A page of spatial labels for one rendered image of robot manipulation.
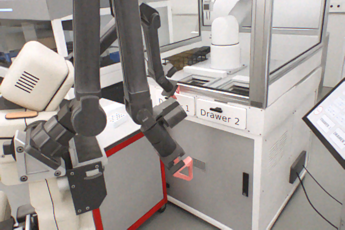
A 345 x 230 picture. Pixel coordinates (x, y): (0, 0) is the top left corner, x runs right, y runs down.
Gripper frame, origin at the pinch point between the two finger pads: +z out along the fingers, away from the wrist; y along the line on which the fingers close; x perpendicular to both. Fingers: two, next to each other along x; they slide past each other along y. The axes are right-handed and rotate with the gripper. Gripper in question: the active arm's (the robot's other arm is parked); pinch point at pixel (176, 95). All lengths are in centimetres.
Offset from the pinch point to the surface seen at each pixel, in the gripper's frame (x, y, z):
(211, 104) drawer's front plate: -23.2, 0.7, 1.2
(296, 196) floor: -51, -10, 115
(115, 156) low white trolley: 13.5, -46.1, -6.0
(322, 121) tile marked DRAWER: -79, 1, -11
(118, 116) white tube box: 29.9, -24.5, -4.6
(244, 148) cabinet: -41.4, -11.2, 20.1
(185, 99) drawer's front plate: -5.9, -0.4, 1.5
